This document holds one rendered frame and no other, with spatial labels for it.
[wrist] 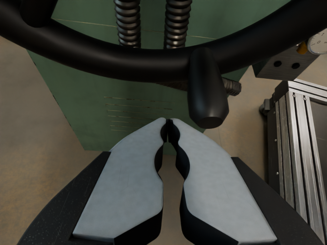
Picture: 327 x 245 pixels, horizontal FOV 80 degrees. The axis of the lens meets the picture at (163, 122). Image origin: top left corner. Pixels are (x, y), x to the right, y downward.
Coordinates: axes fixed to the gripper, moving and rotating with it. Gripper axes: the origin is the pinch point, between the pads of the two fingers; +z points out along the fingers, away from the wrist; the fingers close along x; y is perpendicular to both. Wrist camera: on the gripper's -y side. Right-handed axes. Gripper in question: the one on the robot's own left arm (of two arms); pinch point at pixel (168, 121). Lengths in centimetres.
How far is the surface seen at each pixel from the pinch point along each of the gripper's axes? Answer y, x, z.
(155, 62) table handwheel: -2.4, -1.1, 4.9
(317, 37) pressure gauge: -3.7, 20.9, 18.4
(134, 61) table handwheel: -2.4, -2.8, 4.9
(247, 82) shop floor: 30, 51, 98
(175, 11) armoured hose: -5.9, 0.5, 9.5
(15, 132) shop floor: 43, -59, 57
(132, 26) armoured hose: -4.3, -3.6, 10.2
